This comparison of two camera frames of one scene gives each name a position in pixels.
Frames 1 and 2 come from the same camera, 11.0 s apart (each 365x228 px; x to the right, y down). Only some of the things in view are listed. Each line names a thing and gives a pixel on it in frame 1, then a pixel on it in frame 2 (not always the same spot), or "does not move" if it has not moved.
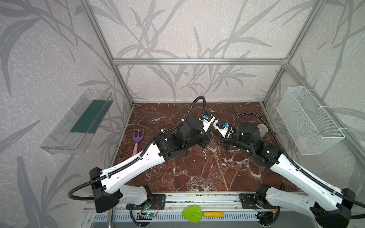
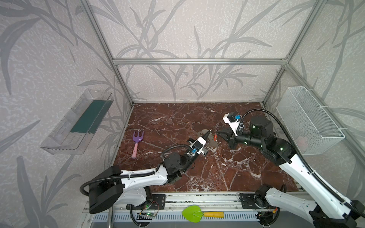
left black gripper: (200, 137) -> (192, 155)
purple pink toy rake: (137, 139) does not move
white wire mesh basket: (311, 129) does not move
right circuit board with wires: (266, 218) does not move
